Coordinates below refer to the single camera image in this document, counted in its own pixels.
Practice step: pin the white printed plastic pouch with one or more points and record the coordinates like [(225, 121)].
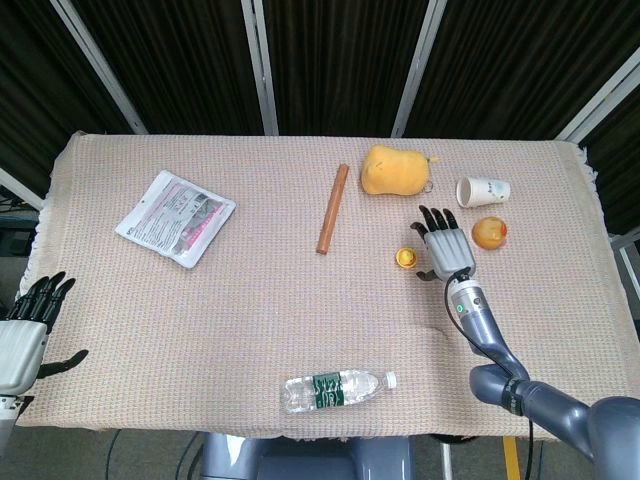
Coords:
[(172, 217)]

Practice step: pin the white metal rack frame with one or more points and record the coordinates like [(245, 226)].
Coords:
[(627, 260)]

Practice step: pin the dark pleated curtain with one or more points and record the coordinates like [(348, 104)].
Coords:
[(525, 60), (30, 75), (340, 60), (190, 60), (620, 175)]

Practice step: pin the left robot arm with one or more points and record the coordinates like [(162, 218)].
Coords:
[(10, 415)]

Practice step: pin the white paper cup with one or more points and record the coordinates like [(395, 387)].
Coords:
[(487, 191)]

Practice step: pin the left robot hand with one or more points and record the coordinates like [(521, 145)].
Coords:
[(20, 350)]

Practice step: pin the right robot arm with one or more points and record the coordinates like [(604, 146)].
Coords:
[(550, 405)]

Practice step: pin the beige woven tablecloth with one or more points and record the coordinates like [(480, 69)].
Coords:
[(250, 310)]

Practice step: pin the grey robot torso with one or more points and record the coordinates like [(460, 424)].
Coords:
[(300, 460)]

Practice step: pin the clear water bottle green label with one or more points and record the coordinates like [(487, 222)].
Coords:
[(327, 391)]

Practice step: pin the orange translucent ball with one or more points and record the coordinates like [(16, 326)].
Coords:
[(489, 233)]

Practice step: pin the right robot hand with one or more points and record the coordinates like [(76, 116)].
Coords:
[(450, 252)]

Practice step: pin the yellow plush toy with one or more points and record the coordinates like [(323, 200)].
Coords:
[(395, 170)]

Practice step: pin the brown wooden stick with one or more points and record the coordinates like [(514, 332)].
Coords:
[(332, 210)]

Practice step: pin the metal keyring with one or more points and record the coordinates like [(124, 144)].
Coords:
[(429, 188)]

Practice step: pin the white table leg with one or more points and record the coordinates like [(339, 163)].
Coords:
[(446, 462)]

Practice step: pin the white frame post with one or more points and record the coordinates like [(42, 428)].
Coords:
[(419, 65), (100, 67), (600, 95), (261, 65), (20, 187)]

